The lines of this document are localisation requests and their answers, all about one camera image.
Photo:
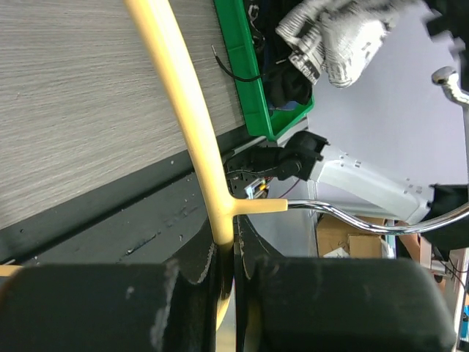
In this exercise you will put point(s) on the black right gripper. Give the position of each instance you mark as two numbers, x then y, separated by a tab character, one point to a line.
451	16

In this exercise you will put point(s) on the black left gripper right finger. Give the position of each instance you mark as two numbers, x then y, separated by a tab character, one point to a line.
320	304

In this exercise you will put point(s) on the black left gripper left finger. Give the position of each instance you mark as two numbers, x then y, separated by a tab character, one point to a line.
169	306

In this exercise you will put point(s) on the white black printed garment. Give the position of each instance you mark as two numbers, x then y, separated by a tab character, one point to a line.
340	38

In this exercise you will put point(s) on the yellow plastic hanger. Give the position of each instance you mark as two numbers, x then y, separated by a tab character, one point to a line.
82	84

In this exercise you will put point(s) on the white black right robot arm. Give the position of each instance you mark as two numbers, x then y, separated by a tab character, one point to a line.
307	156

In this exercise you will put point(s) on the cardboard box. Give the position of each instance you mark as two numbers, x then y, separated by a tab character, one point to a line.
337	239

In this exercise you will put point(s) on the green plastic tray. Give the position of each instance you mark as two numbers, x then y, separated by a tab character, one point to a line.
260	119

